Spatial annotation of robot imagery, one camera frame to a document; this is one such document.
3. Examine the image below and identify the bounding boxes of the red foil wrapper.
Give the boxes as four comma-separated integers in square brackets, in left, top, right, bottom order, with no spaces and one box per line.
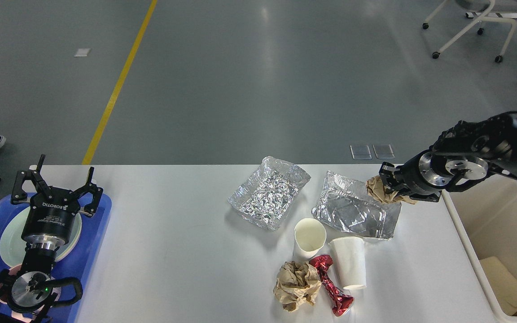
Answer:
[308,254,355,317]

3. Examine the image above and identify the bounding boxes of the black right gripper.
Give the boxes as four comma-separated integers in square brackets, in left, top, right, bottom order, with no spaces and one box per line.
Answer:
[379,151,454,205]

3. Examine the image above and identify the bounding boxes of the white paper cup inverted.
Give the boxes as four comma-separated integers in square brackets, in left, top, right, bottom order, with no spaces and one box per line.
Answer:
[329,236,367,291]

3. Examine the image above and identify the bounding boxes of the mint green plate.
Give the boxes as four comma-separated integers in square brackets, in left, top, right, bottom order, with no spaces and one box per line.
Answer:
[0,208,82,267]

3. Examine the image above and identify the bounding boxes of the flat foil sheet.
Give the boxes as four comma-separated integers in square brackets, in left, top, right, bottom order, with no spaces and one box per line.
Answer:
[311,171,402,240]

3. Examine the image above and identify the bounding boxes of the brown paper bag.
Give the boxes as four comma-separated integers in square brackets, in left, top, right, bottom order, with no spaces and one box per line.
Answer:
[480,256,517,316]

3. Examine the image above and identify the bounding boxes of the crumpled foil tray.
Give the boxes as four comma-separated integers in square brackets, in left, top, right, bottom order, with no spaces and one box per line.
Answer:
[228,156,311,231]

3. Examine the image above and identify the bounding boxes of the beige plastic bin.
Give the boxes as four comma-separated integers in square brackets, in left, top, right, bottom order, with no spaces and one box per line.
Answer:
[443,175,517,323]

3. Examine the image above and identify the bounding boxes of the blue plastic tray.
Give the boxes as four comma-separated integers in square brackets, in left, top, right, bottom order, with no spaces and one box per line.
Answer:
[0,196,111,323]

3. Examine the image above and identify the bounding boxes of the pink ribbed mug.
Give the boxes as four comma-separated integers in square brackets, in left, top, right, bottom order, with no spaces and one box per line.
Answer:
[0,264,61,323]

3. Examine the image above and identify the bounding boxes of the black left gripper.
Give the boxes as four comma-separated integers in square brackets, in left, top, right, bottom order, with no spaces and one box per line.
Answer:
[10,154,104,246]

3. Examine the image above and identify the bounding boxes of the white rolling chair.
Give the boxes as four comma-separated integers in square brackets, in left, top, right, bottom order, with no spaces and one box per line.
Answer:
[432,0,517,63]

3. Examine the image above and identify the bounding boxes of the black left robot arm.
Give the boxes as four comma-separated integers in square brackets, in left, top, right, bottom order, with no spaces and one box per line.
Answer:
[0,155,103,323]

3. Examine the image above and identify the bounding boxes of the brown paper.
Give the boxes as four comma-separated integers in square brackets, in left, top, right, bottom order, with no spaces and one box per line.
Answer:
[365,175,418,205]

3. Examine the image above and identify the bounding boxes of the white paper cup upright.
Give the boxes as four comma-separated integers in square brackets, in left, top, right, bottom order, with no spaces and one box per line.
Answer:
[293,218,327,260]

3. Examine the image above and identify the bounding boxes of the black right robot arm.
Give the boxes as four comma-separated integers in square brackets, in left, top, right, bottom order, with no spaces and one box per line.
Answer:
[379,111,517,202]

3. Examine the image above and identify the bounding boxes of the crumpled brown paper ball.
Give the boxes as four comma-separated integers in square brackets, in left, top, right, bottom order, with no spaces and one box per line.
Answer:
[273,261,322,312]

